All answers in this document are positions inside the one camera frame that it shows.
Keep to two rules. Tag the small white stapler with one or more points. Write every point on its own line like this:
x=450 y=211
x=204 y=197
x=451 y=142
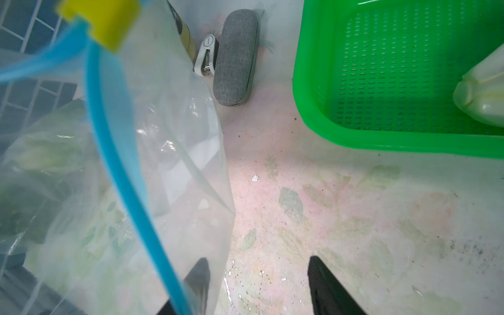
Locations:
x=206 y=59

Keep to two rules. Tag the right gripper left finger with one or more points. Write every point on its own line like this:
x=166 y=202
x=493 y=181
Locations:
x=197 y=281

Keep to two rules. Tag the green plastic basket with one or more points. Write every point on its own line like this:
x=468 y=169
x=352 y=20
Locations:
x=380 y=75

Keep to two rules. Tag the clear zipper bag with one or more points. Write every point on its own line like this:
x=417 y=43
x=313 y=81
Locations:
x=114 y=181

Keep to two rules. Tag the grey fabric case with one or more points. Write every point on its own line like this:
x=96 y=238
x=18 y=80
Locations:
x=236 y=58

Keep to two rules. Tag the yellow pen cup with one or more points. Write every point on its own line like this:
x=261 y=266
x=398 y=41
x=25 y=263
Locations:
x=187 y=39

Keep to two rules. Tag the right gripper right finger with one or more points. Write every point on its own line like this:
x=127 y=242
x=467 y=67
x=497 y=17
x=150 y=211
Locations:
x=328 y=295

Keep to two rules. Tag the chinese cabbage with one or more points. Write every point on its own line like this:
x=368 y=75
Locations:
x=480 y=93

